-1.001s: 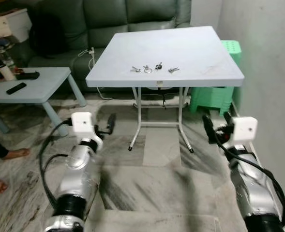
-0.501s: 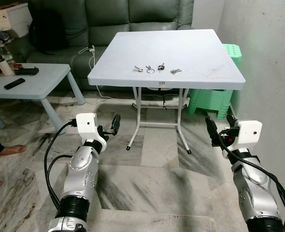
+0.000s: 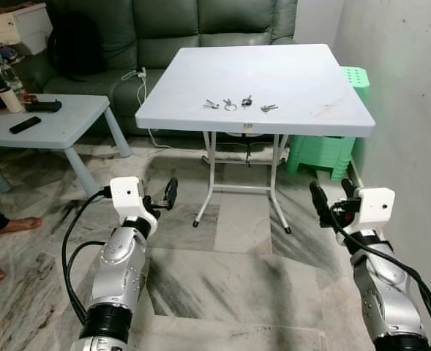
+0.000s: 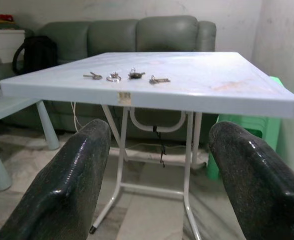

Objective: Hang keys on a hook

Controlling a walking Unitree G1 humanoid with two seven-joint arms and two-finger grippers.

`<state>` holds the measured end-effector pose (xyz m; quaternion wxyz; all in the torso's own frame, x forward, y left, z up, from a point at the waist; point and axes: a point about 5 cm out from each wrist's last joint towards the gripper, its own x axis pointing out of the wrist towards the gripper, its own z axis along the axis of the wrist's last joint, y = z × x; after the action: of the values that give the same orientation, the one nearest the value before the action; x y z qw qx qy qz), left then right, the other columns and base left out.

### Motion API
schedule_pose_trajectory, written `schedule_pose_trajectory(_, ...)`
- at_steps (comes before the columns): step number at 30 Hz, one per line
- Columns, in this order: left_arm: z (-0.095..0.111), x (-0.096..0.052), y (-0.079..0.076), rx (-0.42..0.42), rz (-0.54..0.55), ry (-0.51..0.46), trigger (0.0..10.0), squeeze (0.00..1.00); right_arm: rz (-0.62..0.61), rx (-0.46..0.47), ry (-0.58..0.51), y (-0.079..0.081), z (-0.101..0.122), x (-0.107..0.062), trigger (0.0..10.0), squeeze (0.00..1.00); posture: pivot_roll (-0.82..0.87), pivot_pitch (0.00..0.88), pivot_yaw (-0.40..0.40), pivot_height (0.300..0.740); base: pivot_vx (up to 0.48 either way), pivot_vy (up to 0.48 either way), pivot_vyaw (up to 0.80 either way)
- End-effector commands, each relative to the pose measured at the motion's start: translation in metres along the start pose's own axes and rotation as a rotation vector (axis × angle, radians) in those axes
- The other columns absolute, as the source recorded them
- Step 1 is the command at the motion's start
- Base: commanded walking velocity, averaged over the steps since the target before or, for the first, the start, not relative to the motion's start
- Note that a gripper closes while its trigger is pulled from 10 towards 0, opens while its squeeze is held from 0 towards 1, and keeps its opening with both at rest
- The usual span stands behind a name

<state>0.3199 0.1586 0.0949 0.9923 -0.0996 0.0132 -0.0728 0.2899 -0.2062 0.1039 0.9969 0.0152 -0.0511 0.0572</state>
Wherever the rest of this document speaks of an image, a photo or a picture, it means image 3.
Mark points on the white cabinet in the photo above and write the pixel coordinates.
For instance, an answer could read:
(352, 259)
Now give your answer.
(14, 29)

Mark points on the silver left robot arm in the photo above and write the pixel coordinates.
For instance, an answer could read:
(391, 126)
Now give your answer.
(120, 263)

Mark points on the beige cup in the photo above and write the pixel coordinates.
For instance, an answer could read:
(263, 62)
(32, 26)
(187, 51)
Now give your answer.
(12, 101)

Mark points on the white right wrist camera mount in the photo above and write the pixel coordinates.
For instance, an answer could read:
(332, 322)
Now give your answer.
(376, 205)

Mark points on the black backpack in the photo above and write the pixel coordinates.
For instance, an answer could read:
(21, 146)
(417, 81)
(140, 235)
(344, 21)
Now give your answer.
(76, 47)

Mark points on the green plastic stool stack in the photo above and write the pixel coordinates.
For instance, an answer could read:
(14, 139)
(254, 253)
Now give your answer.
(321, 153)

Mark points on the black remote control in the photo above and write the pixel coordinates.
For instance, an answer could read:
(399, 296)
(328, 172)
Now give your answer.
(25, 125)

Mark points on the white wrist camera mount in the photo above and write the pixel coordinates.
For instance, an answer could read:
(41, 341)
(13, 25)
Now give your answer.
(127, 194)
(376, 205)

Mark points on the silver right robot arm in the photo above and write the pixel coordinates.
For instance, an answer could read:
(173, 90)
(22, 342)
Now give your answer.
(383, 292)

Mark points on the white folding table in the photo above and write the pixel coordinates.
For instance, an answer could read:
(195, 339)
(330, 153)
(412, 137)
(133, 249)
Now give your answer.
(274, 80)

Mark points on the clear plastic bottle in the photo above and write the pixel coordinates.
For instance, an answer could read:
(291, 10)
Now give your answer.
(9, 77)

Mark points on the black head key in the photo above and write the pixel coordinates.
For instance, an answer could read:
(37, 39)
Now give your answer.
(246, 100)

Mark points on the black flat case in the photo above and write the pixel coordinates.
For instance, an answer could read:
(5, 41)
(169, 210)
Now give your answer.
(44, 106)

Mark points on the green leather sofa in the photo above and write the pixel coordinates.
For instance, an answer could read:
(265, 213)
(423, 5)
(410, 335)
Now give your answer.
(171, 29)

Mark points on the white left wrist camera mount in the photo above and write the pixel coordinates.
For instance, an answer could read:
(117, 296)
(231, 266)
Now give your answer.
(127, 194)

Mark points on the light blue low table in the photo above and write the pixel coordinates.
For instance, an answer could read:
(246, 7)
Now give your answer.
(61, 124)

